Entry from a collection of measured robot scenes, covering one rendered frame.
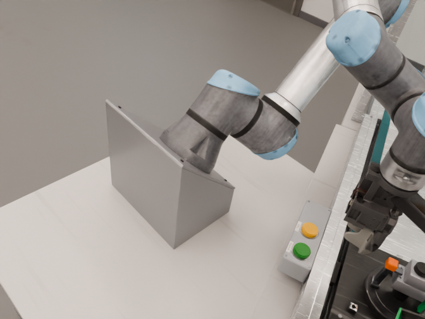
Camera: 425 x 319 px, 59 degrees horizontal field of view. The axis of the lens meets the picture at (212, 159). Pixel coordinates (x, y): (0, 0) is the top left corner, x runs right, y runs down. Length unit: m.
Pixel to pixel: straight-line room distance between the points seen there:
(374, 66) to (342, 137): 0.88
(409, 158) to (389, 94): 0.11
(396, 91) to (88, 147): 2.15
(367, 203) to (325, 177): 0.57
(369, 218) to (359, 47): 0.31
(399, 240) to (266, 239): 0.35
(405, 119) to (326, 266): 0.42
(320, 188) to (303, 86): 0.41
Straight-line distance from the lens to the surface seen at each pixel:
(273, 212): 1.13
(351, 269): 0.95
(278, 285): 0.99
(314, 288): 0.90
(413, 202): 0.73
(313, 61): 0.96
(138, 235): 1.02
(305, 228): 0.97
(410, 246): 1.15
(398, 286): 0.88
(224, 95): 0.87
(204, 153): 0.87
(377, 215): 0.73
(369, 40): 0.62
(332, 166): 1.35
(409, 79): 0.68
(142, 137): 0.86
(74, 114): 2.88
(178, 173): 0.79
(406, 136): 0.65
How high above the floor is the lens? 1.69
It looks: 42 degrees down
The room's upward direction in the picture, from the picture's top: 10 degrees clockwise
